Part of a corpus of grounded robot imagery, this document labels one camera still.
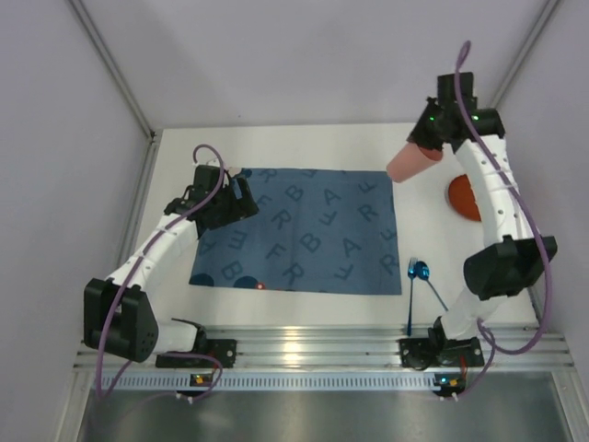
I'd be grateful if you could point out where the aluminium corner post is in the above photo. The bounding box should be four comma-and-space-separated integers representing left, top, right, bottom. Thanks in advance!
482, 1, 563, 110
68, 0, 156, 139

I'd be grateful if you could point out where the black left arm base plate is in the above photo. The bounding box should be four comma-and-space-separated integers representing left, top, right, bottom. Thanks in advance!
156, 338, 237, 368

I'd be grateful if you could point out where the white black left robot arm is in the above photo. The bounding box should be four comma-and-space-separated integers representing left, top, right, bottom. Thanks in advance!
83, 166, 259, 363

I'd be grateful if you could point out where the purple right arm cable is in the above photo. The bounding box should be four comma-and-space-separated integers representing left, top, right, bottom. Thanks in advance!
432, 40, 556, 401

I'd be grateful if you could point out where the right aluminium corner post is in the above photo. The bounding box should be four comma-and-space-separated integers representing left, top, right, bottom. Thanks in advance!
482, 1, 563, 110

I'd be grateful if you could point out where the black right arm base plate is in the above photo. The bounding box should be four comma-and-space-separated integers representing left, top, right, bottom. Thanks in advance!
398, 327, 485, 371

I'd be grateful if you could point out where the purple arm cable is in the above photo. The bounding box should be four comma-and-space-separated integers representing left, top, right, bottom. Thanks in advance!
95, 145, 226, 406
432, 40, 556, 401

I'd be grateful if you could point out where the left aluminium corner post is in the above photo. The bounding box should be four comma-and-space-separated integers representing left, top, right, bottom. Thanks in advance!
68, 0, 156, 139

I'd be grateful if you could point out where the pink plastic cup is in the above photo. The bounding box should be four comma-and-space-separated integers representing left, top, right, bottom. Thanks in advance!
386, 143, 444, 183

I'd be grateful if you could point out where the perforated grey cable duct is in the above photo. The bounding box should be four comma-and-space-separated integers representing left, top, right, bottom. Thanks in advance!
101, 370, 464, 392

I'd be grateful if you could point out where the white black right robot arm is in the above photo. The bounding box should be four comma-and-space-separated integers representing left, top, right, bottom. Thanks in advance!
408, 73, 558, 339

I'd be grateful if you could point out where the blue metal spoon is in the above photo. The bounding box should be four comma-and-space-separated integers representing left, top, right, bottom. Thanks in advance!
414, 260, 448, 311

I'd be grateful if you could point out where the aluminium rail frame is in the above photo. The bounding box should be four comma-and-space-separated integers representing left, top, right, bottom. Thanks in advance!
73, 133, 574, 372

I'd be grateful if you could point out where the red plastic plate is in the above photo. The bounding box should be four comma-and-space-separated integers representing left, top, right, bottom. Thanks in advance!
446, 174, 481, 222

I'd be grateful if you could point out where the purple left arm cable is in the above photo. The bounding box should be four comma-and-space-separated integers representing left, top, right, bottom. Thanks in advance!
95, 145, 226, 406

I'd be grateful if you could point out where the blue letter-print placemat cloth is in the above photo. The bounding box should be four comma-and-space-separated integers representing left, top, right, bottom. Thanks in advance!
189, 169, 402, 296

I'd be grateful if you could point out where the blue metal fork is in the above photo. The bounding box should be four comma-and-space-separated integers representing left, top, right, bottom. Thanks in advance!
406, 258, 417, 337

